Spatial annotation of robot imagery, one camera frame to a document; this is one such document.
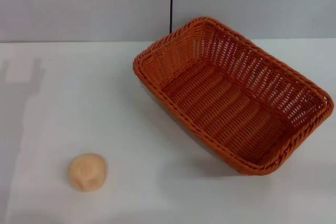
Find tan round bread roll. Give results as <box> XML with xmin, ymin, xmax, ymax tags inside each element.
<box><xmin>67</xmin><ymin>152</ymin><xmax>107</xmax><ymax>192</ymax></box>

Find orange woven wicker basket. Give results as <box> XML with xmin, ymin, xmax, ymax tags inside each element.
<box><xmin>132</xmin><ymin>16</ymin><xmax>334</xmax><ymax>176</ymax></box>

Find black vertical wall cable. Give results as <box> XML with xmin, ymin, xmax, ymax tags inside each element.
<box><xmin>169</xmin><ymin>0</ymin><xmax>174</xmax><ymax>35</ymax></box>

